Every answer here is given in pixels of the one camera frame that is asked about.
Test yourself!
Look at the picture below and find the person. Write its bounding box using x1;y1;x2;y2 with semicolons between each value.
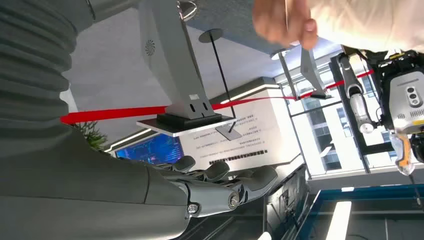
252;0;424;54

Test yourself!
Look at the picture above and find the green plant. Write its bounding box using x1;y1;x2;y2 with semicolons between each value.
71;120;109;152

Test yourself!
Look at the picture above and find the small grey kiosk stand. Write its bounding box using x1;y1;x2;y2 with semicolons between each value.
299;46;333;100

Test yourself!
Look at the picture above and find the blue display screen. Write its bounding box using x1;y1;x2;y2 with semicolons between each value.
113;133;185;166

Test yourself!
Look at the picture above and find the red barrier belt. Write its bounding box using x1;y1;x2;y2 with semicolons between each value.
60;68;376;126

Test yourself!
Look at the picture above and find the chrome stanchion base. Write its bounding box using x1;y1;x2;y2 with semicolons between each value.
178;0;199;22

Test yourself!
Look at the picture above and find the chrome stanchion post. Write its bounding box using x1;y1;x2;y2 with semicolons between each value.
269;47;301;102

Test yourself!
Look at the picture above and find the black stanchion post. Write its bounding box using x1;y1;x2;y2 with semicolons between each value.
198;28;243;142

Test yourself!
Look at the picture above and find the black metal frame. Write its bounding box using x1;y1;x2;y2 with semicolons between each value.
329;52;398;157

